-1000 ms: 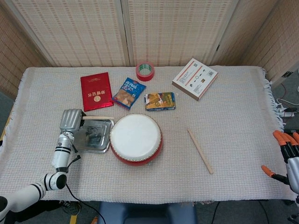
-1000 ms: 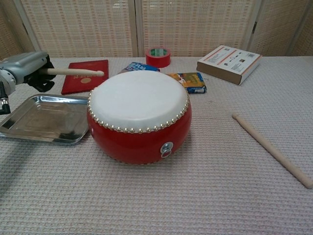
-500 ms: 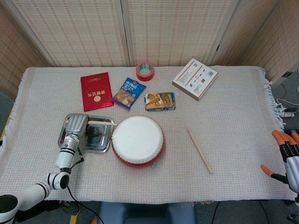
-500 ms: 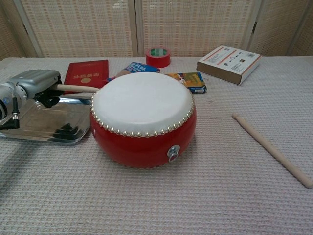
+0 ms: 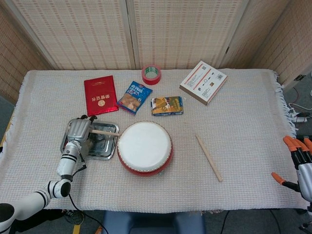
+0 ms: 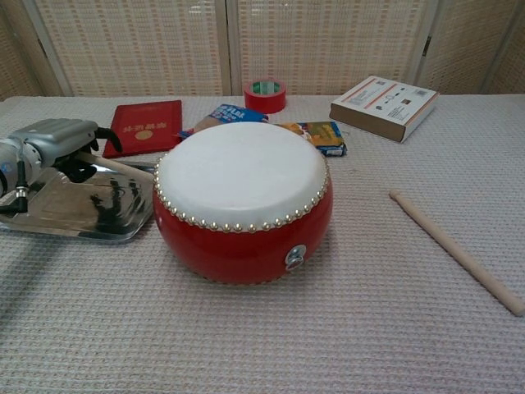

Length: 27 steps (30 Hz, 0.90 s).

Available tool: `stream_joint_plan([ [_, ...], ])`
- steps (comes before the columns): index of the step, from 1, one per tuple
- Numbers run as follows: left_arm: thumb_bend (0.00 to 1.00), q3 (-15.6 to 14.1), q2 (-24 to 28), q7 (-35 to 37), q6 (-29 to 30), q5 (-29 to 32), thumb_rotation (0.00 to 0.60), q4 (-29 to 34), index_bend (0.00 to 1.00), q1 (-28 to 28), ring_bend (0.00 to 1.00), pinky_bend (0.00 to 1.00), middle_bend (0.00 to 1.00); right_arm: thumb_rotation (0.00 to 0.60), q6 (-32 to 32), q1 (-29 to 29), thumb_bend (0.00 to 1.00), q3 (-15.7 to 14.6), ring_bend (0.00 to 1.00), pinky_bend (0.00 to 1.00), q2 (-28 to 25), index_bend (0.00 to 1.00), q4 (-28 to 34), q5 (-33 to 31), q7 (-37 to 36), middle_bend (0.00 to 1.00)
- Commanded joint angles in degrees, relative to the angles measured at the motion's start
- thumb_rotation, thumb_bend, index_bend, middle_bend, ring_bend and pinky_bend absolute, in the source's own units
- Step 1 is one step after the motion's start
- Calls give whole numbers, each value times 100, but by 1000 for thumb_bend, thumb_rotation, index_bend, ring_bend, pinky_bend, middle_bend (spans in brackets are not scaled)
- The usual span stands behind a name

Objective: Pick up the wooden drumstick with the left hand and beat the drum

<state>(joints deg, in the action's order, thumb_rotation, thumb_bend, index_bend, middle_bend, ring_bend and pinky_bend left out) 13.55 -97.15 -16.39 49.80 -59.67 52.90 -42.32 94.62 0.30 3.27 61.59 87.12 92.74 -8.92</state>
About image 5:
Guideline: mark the red drum with white head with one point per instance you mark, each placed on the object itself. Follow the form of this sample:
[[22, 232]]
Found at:
[[143, 146]]

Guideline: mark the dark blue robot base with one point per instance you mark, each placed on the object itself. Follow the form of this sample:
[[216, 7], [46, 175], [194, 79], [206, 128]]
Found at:
[[151, 223]]

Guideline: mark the wooden drumstick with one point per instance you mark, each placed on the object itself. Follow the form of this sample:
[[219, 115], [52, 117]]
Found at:
[[104, 132], [209, 158]]

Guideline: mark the red certificate booklet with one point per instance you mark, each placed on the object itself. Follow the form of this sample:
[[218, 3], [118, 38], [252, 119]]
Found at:
[[100, 96]]

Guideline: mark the white orange cardboard box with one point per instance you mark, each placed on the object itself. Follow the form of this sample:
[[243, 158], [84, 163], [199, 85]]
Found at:
[[203, 83]]

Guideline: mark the yellow blue biscuit packet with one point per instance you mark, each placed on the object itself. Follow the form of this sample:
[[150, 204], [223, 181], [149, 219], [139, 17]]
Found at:
[[168, 105]]

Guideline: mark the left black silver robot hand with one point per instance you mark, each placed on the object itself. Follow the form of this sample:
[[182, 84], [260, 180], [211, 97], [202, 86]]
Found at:
[[79, 129]]

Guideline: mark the bamboo folding screen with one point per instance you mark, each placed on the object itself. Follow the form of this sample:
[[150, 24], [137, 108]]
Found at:
[[80, 34]]

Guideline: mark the right orange-tipped silver robot hand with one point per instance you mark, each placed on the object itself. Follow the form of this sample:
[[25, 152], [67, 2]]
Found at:
[[306, 175]]

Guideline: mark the blue snack packet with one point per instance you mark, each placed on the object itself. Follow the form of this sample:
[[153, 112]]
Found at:
[[134, 97]]

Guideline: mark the stainless steel tray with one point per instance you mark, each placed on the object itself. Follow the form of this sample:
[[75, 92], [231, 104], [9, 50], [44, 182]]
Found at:
[[102, 143]]

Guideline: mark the white woven tablecloth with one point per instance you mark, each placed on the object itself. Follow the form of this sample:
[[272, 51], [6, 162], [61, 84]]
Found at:
[[243, 126]]

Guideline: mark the red tape roll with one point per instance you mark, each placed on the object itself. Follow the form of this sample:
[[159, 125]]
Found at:
[[151, 80]]

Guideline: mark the white power strip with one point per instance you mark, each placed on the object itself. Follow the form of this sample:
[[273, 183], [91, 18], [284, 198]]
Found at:
[[301, 119]]

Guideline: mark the black sneaker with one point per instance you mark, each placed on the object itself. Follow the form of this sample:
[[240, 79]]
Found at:
[[75, 217]]

